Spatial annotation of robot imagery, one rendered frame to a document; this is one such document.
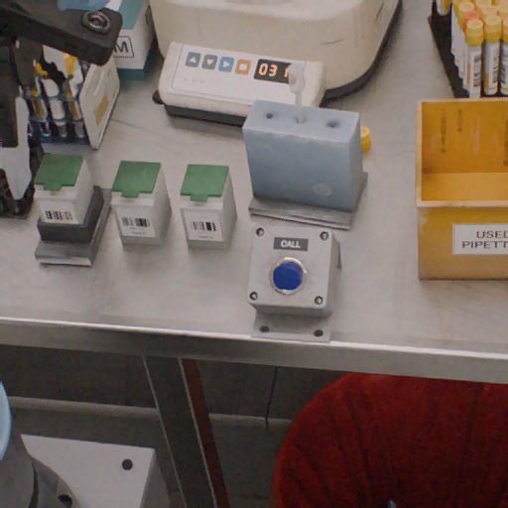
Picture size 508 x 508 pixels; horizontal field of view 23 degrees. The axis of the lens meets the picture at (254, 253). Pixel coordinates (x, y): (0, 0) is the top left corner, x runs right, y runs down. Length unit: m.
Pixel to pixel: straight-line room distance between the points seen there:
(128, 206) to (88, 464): 0.29
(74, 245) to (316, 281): 0.25
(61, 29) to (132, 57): 0.34
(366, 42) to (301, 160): 0.19
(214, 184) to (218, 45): 0.20
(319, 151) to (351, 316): 0.15
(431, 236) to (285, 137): 0.16
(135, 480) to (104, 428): 1.21
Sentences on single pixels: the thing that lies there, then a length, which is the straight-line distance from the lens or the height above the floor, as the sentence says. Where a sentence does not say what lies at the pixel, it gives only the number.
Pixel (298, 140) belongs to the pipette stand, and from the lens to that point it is 1.15.
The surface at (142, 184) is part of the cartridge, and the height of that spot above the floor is 0.94.
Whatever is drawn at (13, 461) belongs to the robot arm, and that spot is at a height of 1.10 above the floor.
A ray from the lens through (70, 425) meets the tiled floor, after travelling 2.19.
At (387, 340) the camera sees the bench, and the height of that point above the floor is 0.87.
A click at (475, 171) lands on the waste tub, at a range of 1.24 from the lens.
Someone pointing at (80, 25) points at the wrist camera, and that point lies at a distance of 1.04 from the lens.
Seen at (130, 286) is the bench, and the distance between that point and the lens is 1.18.
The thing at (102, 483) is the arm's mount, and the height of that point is 0.95.
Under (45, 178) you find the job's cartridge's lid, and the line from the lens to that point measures 1.19.
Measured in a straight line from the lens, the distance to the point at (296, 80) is 1.12.
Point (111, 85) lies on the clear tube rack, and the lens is 1.36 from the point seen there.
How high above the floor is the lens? 1.76
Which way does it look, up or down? 48 degrees down
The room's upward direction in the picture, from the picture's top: 9 degrees counter-clockwise
